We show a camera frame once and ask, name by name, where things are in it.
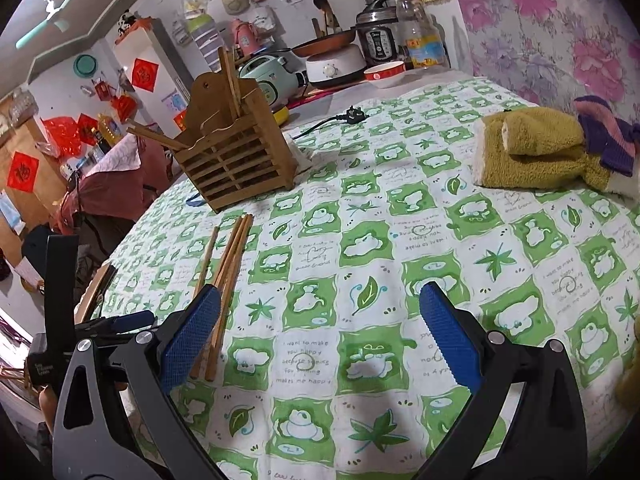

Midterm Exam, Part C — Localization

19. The brown frying pan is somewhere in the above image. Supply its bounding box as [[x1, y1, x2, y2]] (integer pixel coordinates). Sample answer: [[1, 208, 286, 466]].
[[291, 27, 359, 59]]

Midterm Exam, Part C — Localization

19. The pink thermos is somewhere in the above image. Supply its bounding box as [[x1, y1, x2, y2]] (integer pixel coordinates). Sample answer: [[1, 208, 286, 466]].
[[230, 19, 261, 57]]

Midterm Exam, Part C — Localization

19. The wooden slatted chopstick holder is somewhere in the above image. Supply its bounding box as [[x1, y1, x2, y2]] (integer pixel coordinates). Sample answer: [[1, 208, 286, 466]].
[[172, 72, 301, 213]]

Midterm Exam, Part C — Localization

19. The white refrigerator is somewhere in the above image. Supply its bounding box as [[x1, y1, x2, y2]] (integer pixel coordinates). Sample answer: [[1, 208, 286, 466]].
[[112, 17, 197, 128]]

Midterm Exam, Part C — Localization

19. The green white checked tablecloth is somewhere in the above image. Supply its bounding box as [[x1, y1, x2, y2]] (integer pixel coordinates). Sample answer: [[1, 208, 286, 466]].
[[75, 77, 640, 480]]

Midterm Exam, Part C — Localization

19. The pink floral plastic sheet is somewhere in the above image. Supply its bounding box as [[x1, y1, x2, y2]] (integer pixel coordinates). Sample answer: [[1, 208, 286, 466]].
[[445, 0, 640, 128]]

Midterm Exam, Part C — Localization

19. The light green rice cooker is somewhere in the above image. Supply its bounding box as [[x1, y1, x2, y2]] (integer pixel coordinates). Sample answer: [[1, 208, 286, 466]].
[[239, 54, 306, 109]]

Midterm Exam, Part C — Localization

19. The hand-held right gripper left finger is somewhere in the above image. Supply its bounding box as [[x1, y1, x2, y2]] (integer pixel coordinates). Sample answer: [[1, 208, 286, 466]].
[[53, 284, 221, 480]]

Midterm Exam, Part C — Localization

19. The mint green ceiling fan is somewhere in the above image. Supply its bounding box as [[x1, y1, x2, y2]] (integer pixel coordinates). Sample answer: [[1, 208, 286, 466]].
[[15, 0, 89, 51]]

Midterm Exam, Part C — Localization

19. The red square paper decoration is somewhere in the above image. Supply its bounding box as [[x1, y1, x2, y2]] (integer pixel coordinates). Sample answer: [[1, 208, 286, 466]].
[[7, 151, 40, 192], [131, 58, 160, 93]]

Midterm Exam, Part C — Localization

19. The yellow cloth rag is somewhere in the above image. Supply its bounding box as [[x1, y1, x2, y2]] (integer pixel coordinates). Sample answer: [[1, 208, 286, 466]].
[[472, 115, 614, 192]]

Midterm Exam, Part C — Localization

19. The chair with red cloth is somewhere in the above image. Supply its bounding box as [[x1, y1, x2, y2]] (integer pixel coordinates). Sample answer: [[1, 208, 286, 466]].
[[52, 135, 174, 243]]

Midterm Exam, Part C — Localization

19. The striped plastic drawer tower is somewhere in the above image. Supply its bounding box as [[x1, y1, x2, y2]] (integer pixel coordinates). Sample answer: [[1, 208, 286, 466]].
[[191, 15, 222, 69]]

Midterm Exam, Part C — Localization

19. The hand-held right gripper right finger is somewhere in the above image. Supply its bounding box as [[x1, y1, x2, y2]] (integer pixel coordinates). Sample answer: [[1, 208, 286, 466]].
[[415, 282, 588, 480]]

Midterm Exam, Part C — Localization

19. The white electric hotplate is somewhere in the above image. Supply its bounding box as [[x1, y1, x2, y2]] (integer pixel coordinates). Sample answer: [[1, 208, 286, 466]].
[[306, 45, 369, 86]]

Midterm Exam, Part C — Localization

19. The clear plastic oil bottle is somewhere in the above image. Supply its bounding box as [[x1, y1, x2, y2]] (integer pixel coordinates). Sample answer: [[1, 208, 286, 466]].
[[395, 0, 449, 70]]

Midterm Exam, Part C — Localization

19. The red white bowl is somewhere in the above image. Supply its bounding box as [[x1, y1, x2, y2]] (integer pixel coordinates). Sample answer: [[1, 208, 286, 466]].
[[363, 61, 407, 89]]

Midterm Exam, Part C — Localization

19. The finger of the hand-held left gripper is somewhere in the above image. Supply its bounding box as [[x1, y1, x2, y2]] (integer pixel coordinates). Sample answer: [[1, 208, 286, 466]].
[[45, 234, 80, 333], [75, 310, 156, 349]]

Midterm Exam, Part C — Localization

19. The person's left hand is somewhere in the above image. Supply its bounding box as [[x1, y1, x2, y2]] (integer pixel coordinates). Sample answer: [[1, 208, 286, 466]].
[[39, 385, 57, 433]]

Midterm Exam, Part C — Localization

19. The silver black pressure cooker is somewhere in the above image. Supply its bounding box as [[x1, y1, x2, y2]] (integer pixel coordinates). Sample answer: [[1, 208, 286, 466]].
[[356, 0, 401, 67]]

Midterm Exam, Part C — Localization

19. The black white plush toy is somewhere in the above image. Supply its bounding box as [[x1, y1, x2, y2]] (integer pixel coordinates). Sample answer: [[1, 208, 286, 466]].
[[117, 10, 139, 39]]

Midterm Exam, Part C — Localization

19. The black power plug cable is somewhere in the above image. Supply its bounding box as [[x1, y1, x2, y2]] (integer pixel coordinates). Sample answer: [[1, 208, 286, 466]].
[[287, 105, 369, 141]]

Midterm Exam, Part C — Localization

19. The pile of wooden chopsticks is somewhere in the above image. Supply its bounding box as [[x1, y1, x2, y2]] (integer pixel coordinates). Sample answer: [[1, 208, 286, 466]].
[[189, 214, 254, 382]]

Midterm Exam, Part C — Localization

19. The olive fleece sock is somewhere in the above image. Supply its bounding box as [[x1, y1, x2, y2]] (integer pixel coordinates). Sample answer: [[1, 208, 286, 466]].
[[501, 106, 587, 157]]

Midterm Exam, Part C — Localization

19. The single wooden chopstick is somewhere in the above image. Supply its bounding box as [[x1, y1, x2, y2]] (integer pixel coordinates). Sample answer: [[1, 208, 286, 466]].
[[129, 118, 173, 142], [126, 127, 190, 152], [225, 49, 243, 117], [218, 46, 236, 113]]

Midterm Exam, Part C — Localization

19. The purple striped sock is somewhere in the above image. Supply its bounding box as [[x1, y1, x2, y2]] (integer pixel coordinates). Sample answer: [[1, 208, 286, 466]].
[[572, 95, 640, 177]]

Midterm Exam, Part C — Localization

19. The green plastic basin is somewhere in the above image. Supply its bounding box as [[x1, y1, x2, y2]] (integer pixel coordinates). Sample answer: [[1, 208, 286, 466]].
[[74, 54, 99, 79]]

